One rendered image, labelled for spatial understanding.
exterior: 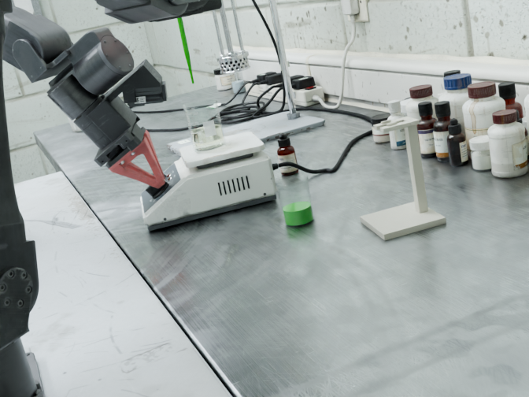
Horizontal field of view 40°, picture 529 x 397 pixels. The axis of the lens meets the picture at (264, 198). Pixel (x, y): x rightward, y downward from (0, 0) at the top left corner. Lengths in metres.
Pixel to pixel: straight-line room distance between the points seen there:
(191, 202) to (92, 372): 0.41
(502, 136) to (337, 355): 0.47
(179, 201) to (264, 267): 0.25
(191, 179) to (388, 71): 0.60
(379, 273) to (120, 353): 0.28
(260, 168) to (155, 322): 0.36
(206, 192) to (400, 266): 0.37
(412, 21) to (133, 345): 0.94
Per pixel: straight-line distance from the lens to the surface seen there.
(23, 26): 1.06
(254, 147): 1.07
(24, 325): 0.65
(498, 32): 1.29
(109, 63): 0.99
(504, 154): 1.03
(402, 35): 1.53
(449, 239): 0.86
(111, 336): 0.79
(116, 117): 1.04
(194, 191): 1.07
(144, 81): 1.03
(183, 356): 0.71
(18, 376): 0.67
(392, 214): 0.93
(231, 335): 0.72
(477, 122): 1.11
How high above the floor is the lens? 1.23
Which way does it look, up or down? 17 degrees down
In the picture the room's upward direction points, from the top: 12 degrees counter-clockwise
